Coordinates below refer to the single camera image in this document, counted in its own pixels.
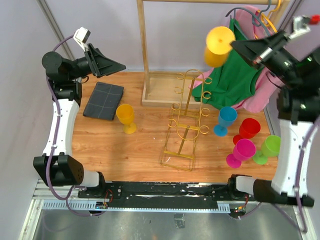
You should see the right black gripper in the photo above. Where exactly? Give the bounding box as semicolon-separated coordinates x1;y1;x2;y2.
229;29;301;88

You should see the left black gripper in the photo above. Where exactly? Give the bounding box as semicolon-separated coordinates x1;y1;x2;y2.
67;43;126;81

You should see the yellow wine glass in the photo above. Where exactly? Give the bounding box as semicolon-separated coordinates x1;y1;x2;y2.
116;104;137;134
204;26;236;68

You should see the blue wine glass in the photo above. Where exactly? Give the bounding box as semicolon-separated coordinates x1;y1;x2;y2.
213;106;238;137

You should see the red wine glass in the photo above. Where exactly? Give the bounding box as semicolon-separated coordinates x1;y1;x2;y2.
232;118;261;145

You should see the green wine glass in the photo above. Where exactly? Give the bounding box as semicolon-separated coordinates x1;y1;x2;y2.
252;135;281;165

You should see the pink wine glass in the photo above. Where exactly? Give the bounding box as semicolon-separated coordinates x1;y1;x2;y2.
226;138;257;169

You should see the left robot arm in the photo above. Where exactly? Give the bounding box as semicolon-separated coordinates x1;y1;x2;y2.
33;43;126;198

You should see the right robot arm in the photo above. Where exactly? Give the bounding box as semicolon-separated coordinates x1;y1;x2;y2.
226;30;320;207

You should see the wooden clothes rack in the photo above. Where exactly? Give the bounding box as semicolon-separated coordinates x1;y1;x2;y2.
136;0;290;107

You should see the yellow clothes hanger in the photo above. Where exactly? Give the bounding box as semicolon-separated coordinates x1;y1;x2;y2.
252;0;282;33

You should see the pink t-shirt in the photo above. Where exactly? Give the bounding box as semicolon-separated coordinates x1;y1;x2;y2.
188;5;287;115

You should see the folded dark grey cloth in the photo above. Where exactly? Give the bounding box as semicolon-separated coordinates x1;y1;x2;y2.
82;82;124;121

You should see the green tank top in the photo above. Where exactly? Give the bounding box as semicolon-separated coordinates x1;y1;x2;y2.
191;17;266;111

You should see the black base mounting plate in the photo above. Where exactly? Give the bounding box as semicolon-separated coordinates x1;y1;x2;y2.
78;181;254;211

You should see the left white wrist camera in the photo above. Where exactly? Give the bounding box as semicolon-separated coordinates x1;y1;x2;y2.
73;27;91;52

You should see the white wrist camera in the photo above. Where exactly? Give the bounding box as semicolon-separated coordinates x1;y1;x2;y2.
288;14;320;40
73;27;91;52

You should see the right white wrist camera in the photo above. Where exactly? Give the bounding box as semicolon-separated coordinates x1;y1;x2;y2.
288;14;320;40

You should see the aluminium frame rail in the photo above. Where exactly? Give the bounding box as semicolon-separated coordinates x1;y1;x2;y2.
36;0;75;60

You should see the gold wire glass rack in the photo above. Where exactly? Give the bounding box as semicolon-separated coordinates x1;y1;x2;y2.
159;69;212;172

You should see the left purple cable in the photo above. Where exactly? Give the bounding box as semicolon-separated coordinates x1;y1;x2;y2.
46;34;107;217

